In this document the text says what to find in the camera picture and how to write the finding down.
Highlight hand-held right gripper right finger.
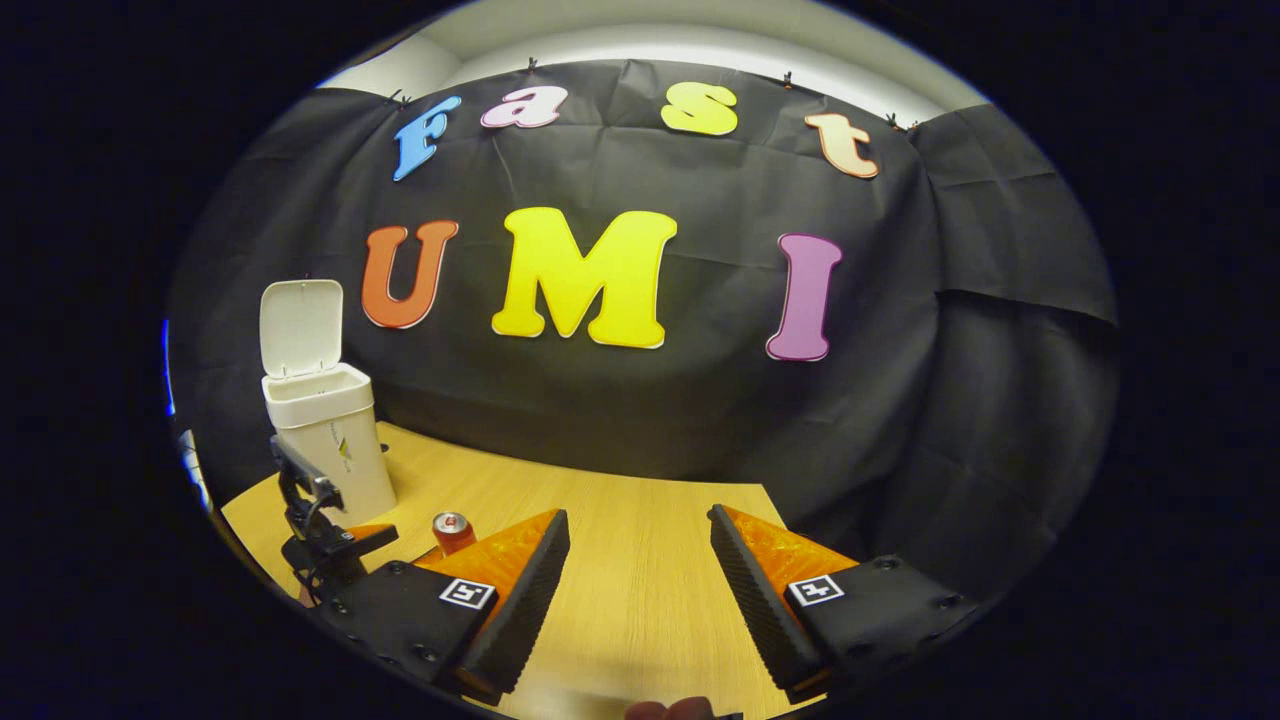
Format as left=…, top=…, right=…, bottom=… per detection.
left=707, top=503, right=981, bottom=706

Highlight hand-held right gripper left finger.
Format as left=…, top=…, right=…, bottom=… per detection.
left=320, top=508, right=573, bottom=706

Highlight white desktop garbage bin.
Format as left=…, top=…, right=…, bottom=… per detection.
left=259, top=278, right=399, bottom=528

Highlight orange-red pop can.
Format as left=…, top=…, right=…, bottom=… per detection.
left=431, top=511, right=478, bottom=557

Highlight wooden desktop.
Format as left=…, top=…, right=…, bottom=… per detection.
left=220, top=420, right=831, bottom=720

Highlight white side table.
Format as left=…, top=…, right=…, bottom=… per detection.
left=178, top=428, right=213, bottom=513

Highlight black backdrop cloth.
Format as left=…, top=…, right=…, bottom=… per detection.
left=165, top=58, right=1121, bottom=601

